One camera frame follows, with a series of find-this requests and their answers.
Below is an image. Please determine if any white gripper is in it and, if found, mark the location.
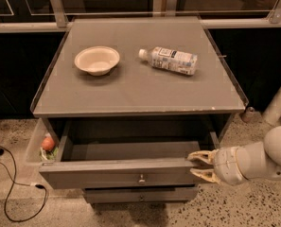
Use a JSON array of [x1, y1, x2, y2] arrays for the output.
[[187, 147, 245, 185]]

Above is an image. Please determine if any grey top drawer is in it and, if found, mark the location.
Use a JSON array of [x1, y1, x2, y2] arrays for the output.
[[40, 120, 209, 189]]

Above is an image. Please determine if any grey drawer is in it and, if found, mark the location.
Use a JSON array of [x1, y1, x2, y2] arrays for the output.
[[40, 120, 209, 189], [84, 185, 199, 204]]

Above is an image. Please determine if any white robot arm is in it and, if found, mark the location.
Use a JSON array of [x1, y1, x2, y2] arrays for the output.
[[187, 126, 281, 185]]

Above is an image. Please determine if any grey bottom drawer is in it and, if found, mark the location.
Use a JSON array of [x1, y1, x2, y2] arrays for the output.
[[84, 185, 199, 204]]

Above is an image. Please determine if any grey drawer cabinet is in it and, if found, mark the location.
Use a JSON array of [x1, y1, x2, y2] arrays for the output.
[[30, 15, 250, 204]]

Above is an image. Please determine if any white diagonal pole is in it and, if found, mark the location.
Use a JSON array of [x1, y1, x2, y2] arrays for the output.
[[262, 87, 281, 125]]

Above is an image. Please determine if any clear plastic water bottle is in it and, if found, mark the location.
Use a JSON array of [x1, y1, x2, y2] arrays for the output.
[[138, 47, 198, 76]]

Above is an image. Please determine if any white paper bowl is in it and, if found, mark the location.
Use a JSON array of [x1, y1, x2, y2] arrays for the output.
[[74, 46, 120, 76]]

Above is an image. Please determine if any orange round fruit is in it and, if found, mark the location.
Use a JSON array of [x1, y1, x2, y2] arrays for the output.
[[41, 137, 55, 151]]

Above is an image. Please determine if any black floor cable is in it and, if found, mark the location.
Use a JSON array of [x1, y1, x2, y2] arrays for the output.
[[0, 144, 49, 223]]

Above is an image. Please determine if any metal railing bracket left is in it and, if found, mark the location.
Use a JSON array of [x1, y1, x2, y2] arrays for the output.
[[49, 0, 67, 28]]

